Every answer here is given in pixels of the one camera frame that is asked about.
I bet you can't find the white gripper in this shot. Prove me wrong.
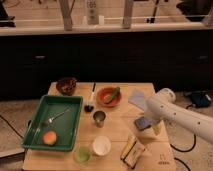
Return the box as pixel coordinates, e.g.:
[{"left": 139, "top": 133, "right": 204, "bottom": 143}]
[{"left": 145, "top": 110, "right": 163, "bottom": 135}]

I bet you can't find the blue sponge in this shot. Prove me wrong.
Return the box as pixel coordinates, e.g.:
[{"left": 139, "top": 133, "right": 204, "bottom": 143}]
[{"left": 134, "top": 116, "right": 151, "bottom": 131}]

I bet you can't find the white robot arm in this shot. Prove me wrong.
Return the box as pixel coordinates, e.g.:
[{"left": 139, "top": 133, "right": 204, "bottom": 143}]
[{"left": 144, "top": 88, "right": 213, "bottom": 144}]

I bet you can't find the small metal cup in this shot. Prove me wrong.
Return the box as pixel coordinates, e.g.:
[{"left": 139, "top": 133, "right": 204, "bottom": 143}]
[{"left": 93, "top": 111, "right": 106, "bottom": 127}]

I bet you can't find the white cup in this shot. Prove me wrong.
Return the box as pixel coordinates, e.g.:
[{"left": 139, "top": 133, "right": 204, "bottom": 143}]
[{"left": 92, "top": 136, "right": 111, "bottom": 156}]

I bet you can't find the green cup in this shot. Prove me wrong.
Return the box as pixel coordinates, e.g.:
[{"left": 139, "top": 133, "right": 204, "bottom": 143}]
[{"left": 74, "top": 146, "right": 91, "bottom": 163}]

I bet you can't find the yellow black box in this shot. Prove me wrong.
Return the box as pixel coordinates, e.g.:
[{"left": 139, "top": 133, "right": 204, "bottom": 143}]
[{"left": 120, "top": 135, "right": 145, "bottom": 169}]

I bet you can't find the light blue cloth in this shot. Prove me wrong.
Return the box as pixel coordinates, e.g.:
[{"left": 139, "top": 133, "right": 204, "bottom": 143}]
[{"left": 128, "top": 89, "right": 148, "bottom": 111}]

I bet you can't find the dark blue bag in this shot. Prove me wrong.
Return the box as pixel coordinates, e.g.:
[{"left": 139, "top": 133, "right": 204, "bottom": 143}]
[{"left": 190, "top": 92, "right": 211, "bottom": 108}]

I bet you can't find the green cucumber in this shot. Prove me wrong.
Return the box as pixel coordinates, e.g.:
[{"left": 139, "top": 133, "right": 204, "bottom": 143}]
[{"left": 104, "top": 87, "right": 120, "bottom": 104}]

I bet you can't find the orange bowl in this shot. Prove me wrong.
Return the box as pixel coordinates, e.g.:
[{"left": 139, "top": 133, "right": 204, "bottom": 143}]
[{"left": 96, "top": 87, "right": 122, "bottom": 107}]

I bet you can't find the metal fork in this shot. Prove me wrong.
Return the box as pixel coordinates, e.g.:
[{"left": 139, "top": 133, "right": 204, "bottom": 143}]
[{"left": 42, "top": 107, "right": 71, "bottom": 126}]

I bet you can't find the green plastic tray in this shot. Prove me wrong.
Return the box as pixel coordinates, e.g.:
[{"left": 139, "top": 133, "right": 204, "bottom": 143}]
[{"left": 22, "top": 95, "right": 83, "bottom": 151}]

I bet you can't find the dark brown bowl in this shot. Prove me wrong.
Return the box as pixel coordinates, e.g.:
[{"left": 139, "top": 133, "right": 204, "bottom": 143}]
[{"left": 56, "top": 77, "right": 77, "bottom": 96}]

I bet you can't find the orange peach fruit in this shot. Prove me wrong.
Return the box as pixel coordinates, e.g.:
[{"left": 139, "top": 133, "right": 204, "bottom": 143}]
[{"left": 42, "top": 131, "right": 57, "bottom": 145}]

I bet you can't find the black cable on floor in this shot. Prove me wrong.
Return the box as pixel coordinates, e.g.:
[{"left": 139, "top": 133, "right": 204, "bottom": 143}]
[{"left": 170, "top": 133, "right": 198, "bottom": 171}]

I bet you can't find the black left floor cable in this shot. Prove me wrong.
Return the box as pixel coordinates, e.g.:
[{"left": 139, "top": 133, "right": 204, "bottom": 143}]
[{"left": 0, "top": 114, "right": 25, "bottom": 140}]

